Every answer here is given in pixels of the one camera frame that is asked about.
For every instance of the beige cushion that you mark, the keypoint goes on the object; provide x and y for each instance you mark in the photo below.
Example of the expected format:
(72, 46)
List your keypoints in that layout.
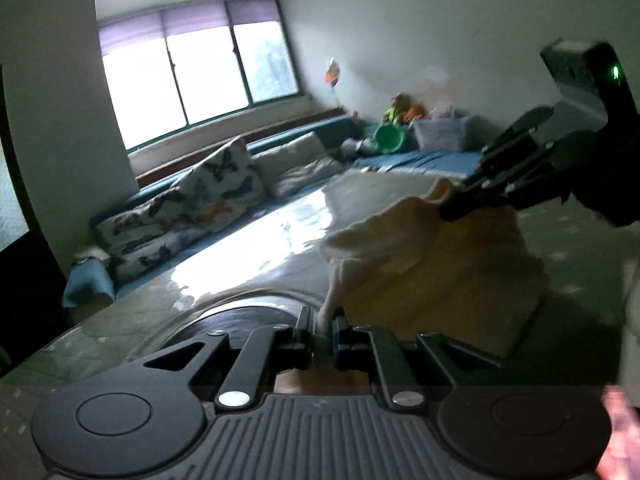
(295, 165)

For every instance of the clear plastic storage box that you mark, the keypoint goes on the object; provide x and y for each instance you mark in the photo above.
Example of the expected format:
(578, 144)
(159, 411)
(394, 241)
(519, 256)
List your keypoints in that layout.
(442, 135)

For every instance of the hanging colourful wall toy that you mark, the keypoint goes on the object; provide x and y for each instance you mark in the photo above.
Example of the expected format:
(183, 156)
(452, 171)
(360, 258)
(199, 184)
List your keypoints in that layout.
(332, 74)

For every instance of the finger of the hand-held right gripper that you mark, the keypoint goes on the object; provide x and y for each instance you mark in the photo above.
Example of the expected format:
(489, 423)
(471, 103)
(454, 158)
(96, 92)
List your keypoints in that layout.
(520, 145)
(530, 187)

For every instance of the folded pale towel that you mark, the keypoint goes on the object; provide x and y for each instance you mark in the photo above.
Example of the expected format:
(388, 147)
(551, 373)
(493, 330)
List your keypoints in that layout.
(92, 255)

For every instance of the cream garment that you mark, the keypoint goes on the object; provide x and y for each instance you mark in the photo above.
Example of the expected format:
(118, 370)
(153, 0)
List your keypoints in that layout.
(425, 270)

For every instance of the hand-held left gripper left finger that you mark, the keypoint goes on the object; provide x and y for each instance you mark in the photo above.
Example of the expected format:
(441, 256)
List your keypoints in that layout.
(309, 331)

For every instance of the round black induction cooktop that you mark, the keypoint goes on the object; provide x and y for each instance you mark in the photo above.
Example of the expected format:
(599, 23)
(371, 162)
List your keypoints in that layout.
(240, 317)

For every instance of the pile of colourful toys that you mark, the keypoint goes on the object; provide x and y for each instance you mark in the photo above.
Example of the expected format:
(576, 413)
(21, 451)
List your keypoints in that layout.
(402, 110)

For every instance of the window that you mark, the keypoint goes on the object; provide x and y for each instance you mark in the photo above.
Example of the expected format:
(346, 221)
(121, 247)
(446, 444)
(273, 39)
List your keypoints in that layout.
(200, 70)

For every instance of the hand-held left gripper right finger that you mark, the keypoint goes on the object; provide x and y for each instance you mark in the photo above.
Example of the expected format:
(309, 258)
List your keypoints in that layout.
(339, 342)

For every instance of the green plastic basin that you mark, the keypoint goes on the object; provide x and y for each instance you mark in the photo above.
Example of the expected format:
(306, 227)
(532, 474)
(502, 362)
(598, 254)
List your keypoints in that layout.
(390, 137)

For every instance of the blue cloth on sofa arm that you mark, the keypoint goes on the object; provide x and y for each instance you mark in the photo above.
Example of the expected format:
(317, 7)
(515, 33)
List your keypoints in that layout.
(87, 285)

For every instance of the teal sofa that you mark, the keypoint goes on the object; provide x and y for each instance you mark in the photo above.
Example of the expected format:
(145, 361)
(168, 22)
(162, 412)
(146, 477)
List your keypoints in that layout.
(425, 160)

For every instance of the butterfly print cushion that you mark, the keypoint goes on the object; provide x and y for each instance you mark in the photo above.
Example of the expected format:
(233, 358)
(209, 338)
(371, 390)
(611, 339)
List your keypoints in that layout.
(165, 235)
(225, 177)

